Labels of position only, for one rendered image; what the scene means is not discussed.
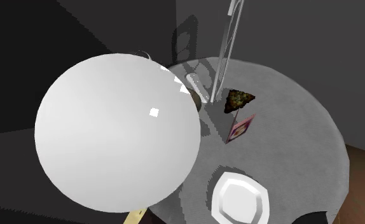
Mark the tan wooden piece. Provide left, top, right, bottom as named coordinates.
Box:
left=122, top=208, right=148, bottom=224

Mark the white oblong object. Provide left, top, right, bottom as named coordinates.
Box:
left=185, top=73, right=210, bottom=104

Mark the dark triangular pizza slice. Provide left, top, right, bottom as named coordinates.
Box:
left=223, top=89, right=256, bottom=115

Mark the dark round object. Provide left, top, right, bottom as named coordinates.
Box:
left=189, top=88, right=203, bottom=113

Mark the white octagonal plate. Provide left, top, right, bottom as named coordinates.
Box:
left=211, top=172, right=270, bottom=224

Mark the black object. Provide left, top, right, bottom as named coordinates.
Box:
left=300, top=211, right=329, bottom=224

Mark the round grey table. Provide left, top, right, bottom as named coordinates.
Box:
left=148, top=57, right=350, bottom=224

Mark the pink picture card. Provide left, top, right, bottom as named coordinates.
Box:
left=225, top=113, right=257, bottom=144

